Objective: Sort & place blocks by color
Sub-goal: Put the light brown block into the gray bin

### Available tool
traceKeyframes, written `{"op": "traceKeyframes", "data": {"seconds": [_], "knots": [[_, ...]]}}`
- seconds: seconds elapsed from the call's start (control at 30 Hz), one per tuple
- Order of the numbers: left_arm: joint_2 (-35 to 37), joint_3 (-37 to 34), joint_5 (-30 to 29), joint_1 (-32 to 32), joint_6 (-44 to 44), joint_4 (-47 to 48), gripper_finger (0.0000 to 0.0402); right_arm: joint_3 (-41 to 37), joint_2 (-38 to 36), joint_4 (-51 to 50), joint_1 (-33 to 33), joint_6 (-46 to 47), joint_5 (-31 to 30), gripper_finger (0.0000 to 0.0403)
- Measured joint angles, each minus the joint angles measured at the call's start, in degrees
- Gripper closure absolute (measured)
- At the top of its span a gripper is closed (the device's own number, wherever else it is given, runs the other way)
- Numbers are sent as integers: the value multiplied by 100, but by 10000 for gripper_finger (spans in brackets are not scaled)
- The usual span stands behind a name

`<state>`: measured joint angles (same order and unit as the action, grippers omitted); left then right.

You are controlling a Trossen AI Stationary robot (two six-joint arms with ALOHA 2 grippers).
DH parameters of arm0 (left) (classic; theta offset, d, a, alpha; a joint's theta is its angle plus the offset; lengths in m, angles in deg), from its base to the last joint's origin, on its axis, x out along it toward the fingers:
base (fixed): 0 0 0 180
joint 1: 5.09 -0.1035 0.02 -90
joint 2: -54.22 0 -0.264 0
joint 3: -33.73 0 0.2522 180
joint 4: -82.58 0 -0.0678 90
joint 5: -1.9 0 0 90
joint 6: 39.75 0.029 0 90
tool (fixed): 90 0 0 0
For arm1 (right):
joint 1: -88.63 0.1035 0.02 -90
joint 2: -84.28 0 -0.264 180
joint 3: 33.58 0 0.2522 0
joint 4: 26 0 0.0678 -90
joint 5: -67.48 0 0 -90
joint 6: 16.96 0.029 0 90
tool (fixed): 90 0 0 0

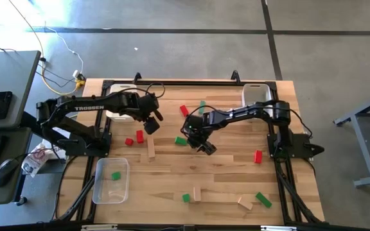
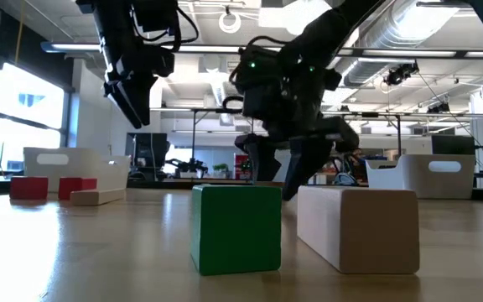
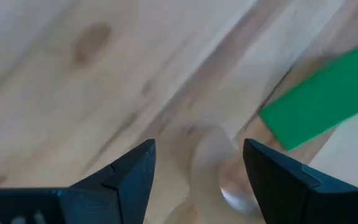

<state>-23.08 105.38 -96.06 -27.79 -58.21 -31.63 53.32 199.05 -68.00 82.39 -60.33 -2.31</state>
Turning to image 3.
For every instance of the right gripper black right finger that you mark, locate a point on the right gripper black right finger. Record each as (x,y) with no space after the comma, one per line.
(291,199)

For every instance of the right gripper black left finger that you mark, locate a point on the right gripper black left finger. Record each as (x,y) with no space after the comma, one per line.
(120,193)

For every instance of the natural wooden arch block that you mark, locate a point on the natural wooden arch block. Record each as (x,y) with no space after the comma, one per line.
(207,168)

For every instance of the green rectangular block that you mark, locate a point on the green rectangular block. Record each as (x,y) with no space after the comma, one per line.
(322,99)

